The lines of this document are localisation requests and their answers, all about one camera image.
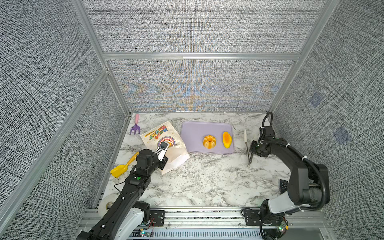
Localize yellow toy shovel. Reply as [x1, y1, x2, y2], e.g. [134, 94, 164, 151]
[110, 152, 139, 178]

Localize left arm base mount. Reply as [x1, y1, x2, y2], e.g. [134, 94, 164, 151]
[141, 210, 166, 228]

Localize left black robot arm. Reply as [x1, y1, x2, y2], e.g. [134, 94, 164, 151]
[77, 147, 168, 240]

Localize lilac plastic tray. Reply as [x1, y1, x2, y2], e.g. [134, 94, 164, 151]
[181, 122, 235, 155]

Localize black remote control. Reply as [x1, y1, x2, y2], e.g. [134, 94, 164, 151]
[279, 179, 289, 195]

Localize white paper gift bag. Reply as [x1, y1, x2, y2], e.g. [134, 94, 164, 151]
[140, 121, 190, 175]

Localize purple toy rake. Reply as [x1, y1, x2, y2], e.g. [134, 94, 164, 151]
[130, 114, 141, 135]

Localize yellow oval fake bread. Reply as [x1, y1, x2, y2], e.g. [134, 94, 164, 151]
[222, 132, 232, 149]

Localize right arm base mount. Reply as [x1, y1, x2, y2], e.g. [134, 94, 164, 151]
[241, 208, 289, 240]

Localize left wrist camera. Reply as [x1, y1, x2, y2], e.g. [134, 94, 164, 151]
[157, 142, 170, 161]

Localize yellow ring fake bread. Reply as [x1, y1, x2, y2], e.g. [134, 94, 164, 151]
[203, 135, 216, 149]

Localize metal tongs white tips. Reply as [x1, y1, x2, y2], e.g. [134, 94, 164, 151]
[244, 130, 253, 165]

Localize white tape roll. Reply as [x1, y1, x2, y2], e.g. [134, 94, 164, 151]
[98, 194, 119, 217]

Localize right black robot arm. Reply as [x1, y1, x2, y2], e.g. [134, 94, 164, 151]
[247, 112, 330, 226]

